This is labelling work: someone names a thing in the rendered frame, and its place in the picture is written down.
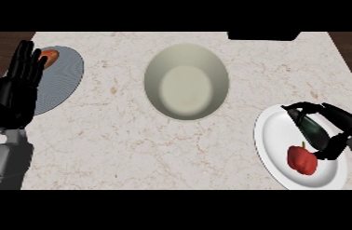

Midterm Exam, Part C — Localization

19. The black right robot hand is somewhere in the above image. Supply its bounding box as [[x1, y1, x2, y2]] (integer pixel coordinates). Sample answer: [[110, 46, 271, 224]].
[[281, 101, 352, 161]]

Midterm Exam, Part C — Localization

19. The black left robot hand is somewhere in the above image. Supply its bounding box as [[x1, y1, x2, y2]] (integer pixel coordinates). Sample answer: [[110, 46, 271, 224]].
[[0, 39, 49, 131]]

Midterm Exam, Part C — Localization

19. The dark green eggplant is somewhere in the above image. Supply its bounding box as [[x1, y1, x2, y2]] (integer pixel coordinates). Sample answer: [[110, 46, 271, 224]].
[[287, 109, 334, 151]]

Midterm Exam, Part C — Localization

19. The grey plate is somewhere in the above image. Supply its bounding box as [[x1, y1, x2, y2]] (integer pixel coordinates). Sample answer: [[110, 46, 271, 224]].
[[31, 46, 86, 116]]

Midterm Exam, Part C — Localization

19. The white plate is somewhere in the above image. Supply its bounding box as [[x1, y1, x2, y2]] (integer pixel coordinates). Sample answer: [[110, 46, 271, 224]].
[[253, 103, 349, 191]]

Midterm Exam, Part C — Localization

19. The beige bowl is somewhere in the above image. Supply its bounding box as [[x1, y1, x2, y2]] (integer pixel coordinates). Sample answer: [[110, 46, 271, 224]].
[[144, 43, 231, 121]]

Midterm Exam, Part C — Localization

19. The orange vegetable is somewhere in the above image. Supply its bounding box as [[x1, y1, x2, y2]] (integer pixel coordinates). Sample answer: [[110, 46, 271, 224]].
[[39, 49, 61, 69]]

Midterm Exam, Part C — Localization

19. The red bell pepper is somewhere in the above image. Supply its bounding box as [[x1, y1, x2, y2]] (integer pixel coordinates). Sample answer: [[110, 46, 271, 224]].
[[286, 142, 320, 176]]

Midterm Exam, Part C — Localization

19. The black appliance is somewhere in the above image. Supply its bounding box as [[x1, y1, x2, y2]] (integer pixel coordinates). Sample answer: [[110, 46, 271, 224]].
[[226, 31, 302, 42]]

